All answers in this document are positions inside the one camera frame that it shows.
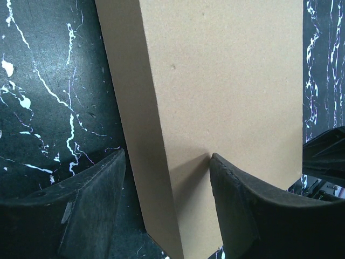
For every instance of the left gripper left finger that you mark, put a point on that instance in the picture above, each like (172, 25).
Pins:
(72, 219)

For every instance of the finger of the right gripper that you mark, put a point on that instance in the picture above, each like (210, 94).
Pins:
(323, 156)

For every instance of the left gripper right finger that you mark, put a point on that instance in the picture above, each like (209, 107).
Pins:
(259, 220)

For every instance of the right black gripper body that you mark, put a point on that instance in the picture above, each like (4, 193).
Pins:
(315, 188)

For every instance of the cardboard box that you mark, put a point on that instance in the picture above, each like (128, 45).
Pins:
(193, 78)

